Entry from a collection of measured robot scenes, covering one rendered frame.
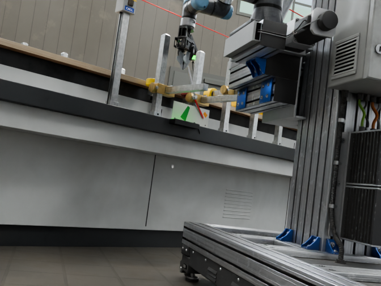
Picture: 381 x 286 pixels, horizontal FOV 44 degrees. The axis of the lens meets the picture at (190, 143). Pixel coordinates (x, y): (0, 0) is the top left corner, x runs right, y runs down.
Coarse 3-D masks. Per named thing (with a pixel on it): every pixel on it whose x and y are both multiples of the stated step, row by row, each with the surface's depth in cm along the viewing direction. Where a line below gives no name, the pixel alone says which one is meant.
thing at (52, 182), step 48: (0, 48) 210; (96, 96) 242; (144, 96) 262; (0, 144) 211; (48, 144) 226; (288, 144) 348; (0, 192) 211; (48, 192) 226; (96, 192) 244; (144, 192) 264; (192, 192) 287; (240, 192) 316; (288, 192) 350; (0, 240) 214; (48, 240) 230; (96, 240) 247; (144, 240) 267
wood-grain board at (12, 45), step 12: (12, 48) 209; (24, 48) 211; (36, 48) 215; (48, 60) 224; (60, 60) 223; (72, 60) 227; (96, 72) 237; (108, 72) 240; (132, 84) 256; (144, 84) 255; (180, 96) 274
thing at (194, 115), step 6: (174, 102) 247; (174, 108) 247; (180, 108) 250; (192, 108) 255; (174, 114) 247; (180, 114) 250; (192, 114) 256; (198, 114) 258; (186, 120) 253; (192, 120) 256; (198, 120) 259; (204, 120) 261; (204, 126) 262
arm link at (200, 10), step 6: (192, 0) 231; (198, 0) 229; (204, 0) 230; (210, 0) 234; (192, 6) 232; (198, 6) 229; (204, 6) 231; (210, 6) 233; (192, 12) 237; (198, 12) 238; (204, 12) 235; (210, 12) 235
